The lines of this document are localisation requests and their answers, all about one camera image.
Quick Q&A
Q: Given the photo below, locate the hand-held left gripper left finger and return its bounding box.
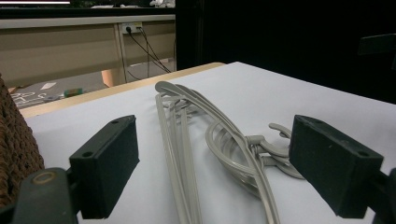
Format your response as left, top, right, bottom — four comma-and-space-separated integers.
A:
68, 114, 140, 220

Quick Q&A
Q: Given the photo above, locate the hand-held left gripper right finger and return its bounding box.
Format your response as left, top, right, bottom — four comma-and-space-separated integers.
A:
289, 114, 385, 219

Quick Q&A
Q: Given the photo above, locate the grey plastic clothes hanger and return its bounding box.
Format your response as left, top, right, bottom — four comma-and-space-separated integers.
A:
157, 92, 305, 224
154, 80, 292, 224
155, 90, 300, 224

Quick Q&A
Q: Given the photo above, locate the brown wicker basket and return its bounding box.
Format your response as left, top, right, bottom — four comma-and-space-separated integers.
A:
0, 73, 46, 209

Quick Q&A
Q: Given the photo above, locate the small grey toy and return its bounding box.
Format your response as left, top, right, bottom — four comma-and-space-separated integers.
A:
43, 94, 61, 104

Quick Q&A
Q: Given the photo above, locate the white paper scrap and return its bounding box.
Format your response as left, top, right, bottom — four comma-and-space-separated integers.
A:
39, 81, 58, 91

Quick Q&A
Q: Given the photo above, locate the white table sheet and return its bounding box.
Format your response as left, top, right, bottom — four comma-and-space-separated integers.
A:
26, 61, 396, 224

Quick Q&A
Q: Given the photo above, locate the beige desk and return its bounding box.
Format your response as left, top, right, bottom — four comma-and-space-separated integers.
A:
0, 14, 177, 89

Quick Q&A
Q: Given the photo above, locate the black curtain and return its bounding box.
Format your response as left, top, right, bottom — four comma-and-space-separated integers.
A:
175, 0, 396, 105

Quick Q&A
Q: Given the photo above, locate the white cord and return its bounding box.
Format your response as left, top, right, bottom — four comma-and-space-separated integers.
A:
12, 91, 48, 108

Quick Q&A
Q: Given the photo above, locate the black cable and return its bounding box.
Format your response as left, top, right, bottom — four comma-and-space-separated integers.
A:
125, 27, 172, 74
138, 27, 172, 73

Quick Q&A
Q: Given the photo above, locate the white wall socket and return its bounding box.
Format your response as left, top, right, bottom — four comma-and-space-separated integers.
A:
121, 21, 144, 35

